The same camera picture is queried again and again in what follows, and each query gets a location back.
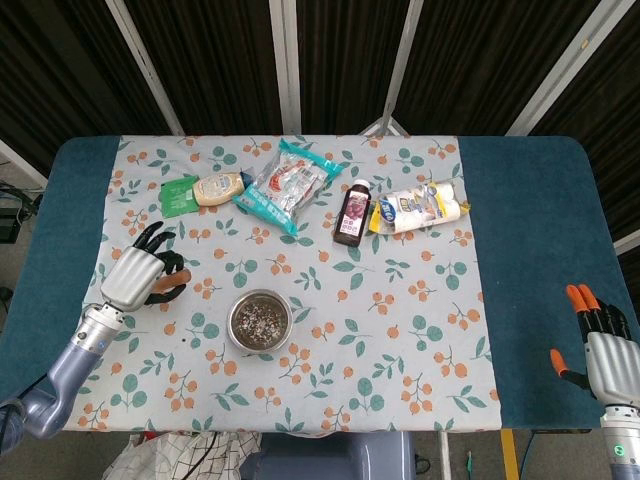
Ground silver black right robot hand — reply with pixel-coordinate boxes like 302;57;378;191
549;283;640;407

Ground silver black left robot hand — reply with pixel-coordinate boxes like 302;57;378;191
99;220;188;313

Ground wooden rolling pin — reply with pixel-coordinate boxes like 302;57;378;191
152;268;193;297

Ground stainless steel bowl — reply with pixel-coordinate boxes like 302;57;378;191
227;289;295;356

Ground brown and white seeds pile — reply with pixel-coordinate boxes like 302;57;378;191
233;298;288;347

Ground green sachet packet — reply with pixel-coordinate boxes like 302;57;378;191
159;175;202;219

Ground cream squeeze sauce bottle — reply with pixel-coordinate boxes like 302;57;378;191
192;169;258;208

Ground black electronic equipment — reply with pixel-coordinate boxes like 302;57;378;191
0;179;44;247

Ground teal felt table cover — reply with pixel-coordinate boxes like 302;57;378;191
0;135;622;432

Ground teal snack bag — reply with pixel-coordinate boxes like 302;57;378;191
231;138;346;239

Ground white patterned cloth bag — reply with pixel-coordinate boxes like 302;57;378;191
101;430;264;480

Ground dark juice bottle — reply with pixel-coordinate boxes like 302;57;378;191
332;180;374;248

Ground white rolls in yellow pack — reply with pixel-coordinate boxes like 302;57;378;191
368;179;473;237

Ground orange fruit print tablecloth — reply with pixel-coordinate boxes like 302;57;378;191
74;134;503;436

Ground blue grey robot torso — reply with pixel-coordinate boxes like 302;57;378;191
239;430;417;480

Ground white metal frame bar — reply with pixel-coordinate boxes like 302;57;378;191
0;139;49;190
611;228;640;257

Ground white partition frame post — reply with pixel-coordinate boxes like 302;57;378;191
504;0;619;137
359;0;427;137
104;0;187;137
268;0;308;136

